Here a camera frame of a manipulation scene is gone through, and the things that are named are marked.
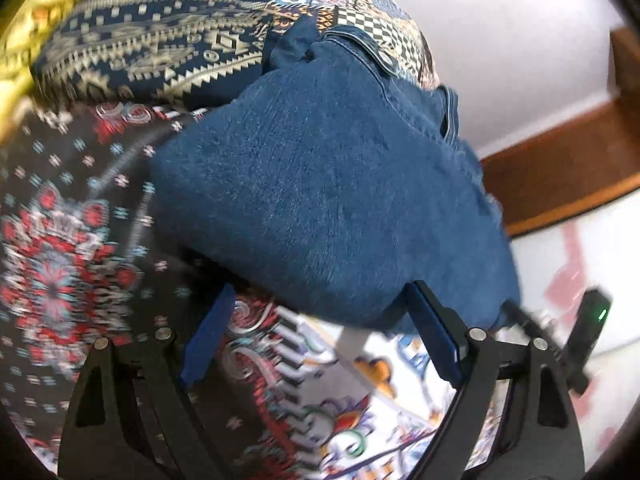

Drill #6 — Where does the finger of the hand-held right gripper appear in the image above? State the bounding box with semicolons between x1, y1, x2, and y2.
502;299;558;357

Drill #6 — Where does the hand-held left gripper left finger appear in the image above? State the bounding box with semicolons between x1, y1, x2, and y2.
57;282;238;480

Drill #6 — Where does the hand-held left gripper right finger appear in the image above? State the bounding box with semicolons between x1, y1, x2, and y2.
404;280;587;480

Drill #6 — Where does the blue denim jacket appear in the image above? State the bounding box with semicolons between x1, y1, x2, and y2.
149;15;523;336

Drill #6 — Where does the patchwork printed bedspread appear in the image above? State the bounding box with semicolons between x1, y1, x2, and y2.
0;0;516;480

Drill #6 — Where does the yellow cartoon printed blanket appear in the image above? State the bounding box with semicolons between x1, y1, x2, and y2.
0;0;133;146

